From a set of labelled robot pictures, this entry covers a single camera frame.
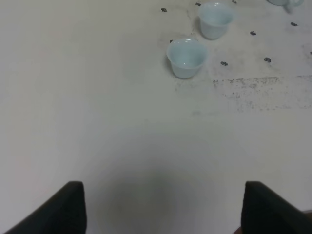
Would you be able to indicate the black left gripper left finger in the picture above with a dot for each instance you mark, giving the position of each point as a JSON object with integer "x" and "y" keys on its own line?
{"x": 64, "y": 213}

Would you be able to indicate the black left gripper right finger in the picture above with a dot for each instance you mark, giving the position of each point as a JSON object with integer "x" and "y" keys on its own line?
{"x": 265, "y": 212}

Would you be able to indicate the near light blue teacup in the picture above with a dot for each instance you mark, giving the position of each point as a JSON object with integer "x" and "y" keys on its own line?
{"x": 186, "y": 57}

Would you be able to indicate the light blue porcelain teapot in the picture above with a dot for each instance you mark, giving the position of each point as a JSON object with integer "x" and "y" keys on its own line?
{"x": 288, "y": 5}

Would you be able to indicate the light blue teacup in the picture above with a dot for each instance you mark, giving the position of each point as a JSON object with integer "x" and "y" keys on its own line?
{"x": 186, "y": 57}
{"x": 214, "y": 19}

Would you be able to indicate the far light blue teacup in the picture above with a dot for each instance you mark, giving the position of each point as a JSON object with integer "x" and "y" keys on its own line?
{"x": 214, "y": 19}

